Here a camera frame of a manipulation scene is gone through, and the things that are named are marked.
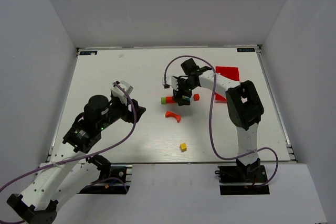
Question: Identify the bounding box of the small red cube block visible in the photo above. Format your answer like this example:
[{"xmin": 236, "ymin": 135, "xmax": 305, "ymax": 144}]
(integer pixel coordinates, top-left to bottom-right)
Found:
[{"xmin": 193, "ymin": 93, "xmax": 200, "ymax": 101}]

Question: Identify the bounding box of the orange rectangular block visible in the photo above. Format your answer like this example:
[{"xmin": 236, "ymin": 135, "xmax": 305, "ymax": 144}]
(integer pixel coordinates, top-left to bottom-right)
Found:
[{"xmin": 165, "ymin": 96, "xmax": 174, "ymax": 104}]

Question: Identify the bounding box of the red arch block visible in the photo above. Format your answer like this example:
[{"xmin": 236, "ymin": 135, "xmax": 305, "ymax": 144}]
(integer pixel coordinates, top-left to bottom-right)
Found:
[{"xmin": 165, "ymin": 111, "xmax": 181, "ymax": 123}]

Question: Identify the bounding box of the red plastic bin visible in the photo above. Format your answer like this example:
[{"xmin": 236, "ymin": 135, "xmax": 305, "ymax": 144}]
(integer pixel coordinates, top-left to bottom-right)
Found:
[{"xmin": 215, "ymin": 66, "xmax": 240, "ymax": 103}]

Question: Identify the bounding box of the yellow cube block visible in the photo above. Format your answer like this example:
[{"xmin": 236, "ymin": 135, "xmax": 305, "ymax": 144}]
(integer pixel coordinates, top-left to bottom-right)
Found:
[{"xmin": 180, "ymin": 143, "xmax": 187, "ymax": 152}]

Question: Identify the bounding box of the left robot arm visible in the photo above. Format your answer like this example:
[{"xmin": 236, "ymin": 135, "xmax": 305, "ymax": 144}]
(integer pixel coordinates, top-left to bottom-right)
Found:
[{"xmin": 7, "ymin": 95, "xmax": 146, "ymax": 223}]

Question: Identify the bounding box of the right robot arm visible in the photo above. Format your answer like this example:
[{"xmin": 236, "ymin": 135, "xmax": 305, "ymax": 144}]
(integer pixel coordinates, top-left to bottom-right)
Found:
[{"xmin": 162, "ymin": 56, "xmax": 264, "ymax": 180}]

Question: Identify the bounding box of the right corner label sticker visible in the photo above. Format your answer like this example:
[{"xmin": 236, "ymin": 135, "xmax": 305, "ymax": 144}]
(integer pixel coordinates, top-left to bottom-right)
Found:
[{"xmin": 237, "ymin": 48, "xmax": 255, "ymax": 52}]

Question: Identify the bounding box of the corner label sticker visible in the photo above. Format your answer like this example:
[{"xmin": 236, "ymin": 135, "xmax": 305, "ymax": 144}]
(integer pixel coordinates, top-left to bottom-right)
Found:
[
  {"xmin": 79, "ymin": 51, "xmax": 98, "ymax": 56},
  {"xmin": 237, "ymin": 48, "xmax": 255, "ymax": 52}
]

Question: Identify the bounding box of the left corner label sticker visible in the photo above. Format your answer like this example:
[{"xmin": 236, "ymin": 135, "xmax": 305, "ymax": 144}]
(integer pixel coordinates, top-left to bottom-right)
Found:
[{"xmin": 79, "ymin": 51, "xmax": 98, "ymax": 56}]

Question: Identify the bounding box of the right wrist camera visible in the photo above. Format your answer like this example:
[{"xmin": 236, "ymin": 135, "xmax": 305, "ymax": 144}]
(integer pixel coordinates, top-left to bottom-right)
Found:
[{"xmin": 162, "ymin": 76, "xmax": 179, "ymax": 90}]

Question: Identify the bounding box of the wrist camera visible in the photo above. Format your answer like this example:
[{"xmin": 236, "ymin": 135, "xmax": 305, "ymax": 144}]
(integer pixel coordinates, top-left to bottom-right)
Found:
[
  {"xmin": 162, "ymin": 76, "xmax": 179, "ymax": 90},
  {"xmin": 110, "ymin": 81, "xmax": 133, "ymax": 105}
]

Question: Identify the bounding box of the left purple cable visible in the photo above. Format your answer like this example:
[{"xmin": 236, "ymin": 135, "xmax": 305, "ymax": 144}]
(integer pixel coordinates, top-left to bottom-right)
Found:
[{"xmin": 0, "ymin": 82, "xmax": 139, "ymax": 223}]

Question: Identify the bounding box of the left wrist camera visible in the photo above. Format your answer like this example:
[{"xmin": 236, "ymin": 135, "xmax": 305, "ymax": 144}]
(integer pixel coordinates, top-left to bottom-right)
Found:
[{"xmin": 110, "ymin": 81, "xmax": 133, "ymax": 105}]

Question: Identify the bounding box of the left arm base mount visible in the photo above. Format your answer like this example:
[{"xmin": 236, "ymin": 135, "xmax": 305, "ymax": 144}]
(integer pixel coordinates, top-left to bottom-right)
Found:
[{"xmin": 79, "ymin": 164, "xmax": 132, "ymax": 195}]

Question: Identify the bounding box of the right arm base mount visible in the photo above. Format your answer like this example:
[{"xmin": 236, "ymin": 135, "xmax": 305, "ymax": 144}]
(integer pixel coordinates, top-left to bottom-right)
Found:
[{"xmin": 214, "ymin": 165, "xmax": 270, "ymax": 196}]

